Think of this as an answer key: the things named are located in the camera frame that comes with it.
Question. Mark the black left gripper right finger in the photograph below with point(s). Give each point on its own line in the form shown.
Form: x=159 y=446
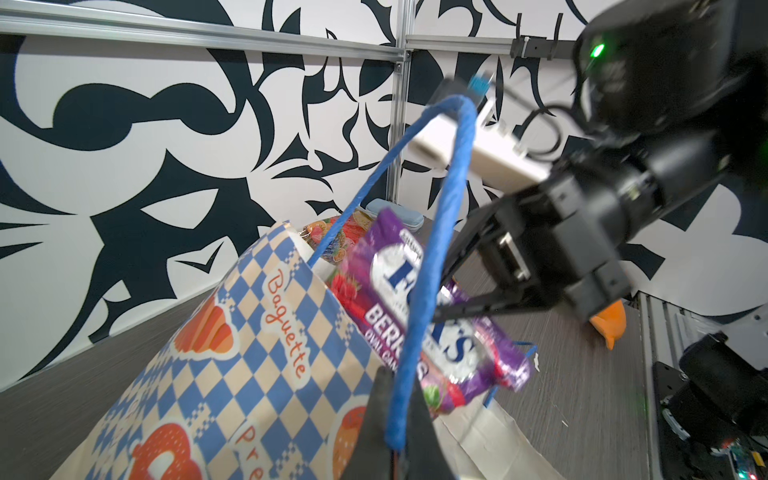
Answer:
x=419 y=452

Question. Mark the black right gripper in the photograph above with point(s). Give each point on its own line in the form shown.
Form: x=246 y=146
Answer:
x=556 y=244

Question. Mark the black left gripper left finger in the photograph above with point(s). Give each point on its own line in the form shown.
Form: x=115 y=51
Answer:
x=372 y=458

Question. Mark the checkered paper bag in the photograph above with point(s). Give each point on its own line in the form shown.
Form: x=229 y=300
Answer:
x=270 y=378

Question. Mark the purple candy bag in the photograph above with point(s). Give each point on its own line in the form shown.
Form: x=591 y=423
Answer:
x=460 y=360

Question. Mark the gold fruit gummy bag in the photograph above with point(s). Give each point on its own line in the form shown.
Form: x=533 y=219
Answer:
x=355 y=228

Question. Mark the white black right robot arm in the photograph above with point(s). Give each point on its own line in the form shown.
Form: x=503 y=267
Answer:
x=674 y=95

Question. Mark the orange shark plush toy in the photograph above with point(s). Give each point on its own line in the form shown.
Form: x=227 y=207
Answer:
x=611 y=323

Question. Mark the light blue case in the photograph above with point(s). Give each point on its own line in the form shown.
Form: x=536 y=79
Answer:
x=411 y=219

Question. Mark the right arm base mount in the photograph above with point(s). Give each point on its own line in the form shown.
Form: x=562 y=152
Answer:
x=709 y=414

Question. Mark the aluminium cage frame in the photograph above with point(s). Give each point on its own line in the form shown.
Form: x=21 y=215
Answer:
x=102 y=24

